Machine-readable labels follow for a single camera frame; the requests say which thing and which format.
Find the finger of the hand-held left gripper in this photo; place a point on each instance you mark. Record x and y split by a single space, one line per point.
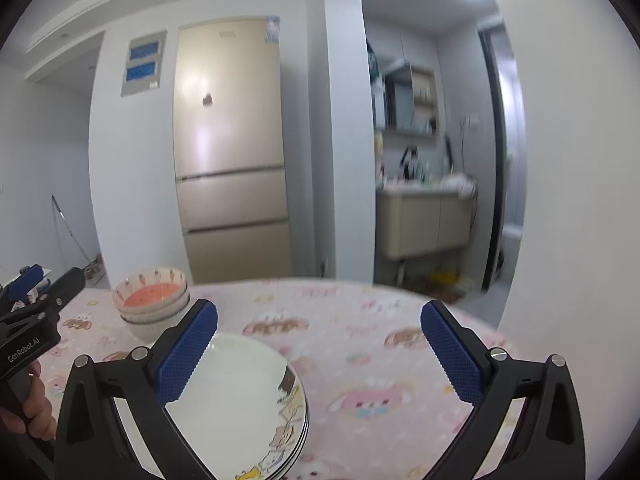
27 282
65 287

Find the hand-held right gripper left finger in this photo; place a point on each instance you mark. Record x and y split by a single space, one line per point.
185 355

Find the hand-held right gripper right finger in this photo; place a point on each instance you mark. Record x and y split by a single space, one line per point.
452 355

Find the pink carrot print bowl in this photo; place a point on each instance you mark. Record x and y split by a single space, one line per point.
150 296
155 327

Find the person's left hand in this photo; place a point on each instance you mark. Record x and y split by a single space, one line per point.
39 405

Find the brown doormat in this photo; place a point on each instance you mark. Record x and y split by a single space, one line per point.
445 287

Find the yellow plastic object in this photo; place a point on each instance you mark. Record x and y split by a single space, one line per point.
442 277

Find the pink printed tablecloth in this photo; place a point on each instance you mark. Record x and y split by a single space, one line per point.
360 350

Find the beige vanity cabinet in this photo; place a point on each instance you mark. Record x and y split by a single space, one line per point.
425 225

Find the group of toiletry bottles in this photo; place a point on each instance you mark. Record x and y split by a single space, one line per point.
420 165

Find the beige refrigerator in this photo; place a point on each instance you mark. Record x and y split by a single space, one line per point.
230 160

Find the dark fridge magnet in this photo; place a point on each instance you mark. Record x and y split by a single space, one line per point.
206 100

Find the grey electrical panel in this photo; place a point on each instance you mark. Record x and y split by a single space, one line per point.
144 62

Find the fridge label sticker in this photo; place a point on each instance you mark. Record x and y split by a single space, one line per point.
272 30

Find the mirror wall cabinet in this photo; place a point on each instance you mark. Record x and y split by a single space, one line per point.
410 97

